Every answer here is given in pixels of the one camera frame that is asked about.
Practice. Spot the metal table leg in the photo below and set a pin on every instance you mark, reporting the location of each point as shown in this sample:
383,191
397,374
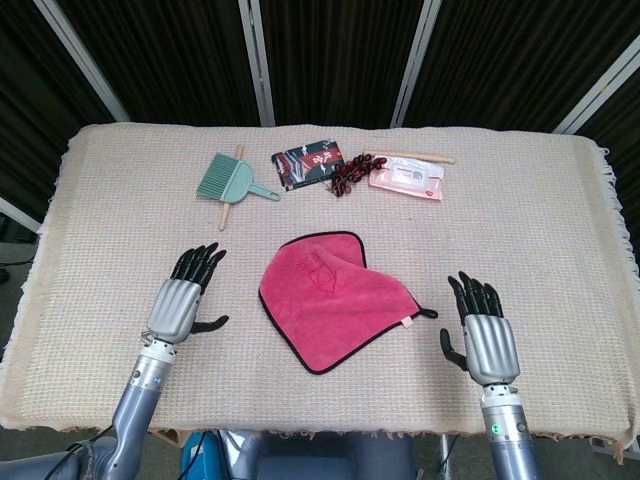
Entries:
446,457

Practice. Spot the dark printed card box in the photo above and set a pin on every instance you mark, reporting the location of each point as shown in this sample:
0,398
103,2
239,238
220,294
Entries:
310,162

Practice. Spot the slender wooden stick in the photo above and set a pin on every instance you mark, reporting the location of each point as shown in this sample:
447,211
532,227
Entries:
430,157

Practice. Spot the grey metal partition post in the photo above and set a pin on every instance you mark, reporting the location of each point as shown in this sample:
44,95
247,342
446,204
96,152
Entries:
600,85
82,60
257,60
415,60
17,214

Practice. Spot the beige woven tablecloth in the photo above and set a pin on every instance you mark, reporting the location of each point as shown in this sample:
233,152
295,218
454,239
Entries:
100,275

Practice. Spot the green plastic hand brush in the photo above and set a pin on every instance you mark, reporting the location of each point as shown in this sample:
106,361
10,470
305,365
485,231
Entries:
235,182

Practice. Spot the dark red grape bunch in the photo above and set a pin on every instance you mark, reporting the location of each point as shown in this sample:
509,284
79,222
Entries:
350,172

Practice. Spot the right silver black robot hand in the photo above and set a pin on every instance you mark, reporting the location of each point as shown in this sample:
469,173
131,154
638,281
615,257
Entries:
492,350

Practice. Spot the blue plastic cover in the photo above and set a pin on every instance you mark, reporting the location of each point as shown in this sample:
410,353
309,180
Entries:
197,457

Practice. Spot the thick wooden stick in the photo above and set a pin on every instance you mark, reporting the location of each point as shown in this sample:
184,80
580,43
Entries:
224,217

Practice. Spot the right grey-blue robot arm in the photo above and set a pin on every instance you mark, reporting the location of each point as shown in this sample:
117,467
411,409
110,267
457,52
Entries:
510,440

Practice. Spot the grey-blue robot torso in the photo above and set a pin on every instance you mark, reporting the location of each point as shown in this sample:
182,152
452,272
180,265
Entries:
325,460

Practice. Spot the dark ribbed partition panel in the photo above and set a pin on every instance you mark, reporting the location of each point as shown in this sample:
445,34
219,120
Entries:
335,60
510,60
170,60
622,160
25,100

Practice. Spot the pink microfiber cloth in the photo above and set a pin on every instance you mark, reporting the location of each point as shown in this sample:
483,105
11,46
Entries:
330,310

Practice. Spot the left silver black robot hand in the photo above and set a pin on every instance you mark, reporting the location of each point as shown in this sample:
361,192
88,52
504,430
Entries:
175,310

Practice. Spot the pink wet wipes pack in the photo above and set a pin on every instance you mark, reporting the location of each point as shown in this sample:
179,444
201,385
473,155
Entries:
407,177

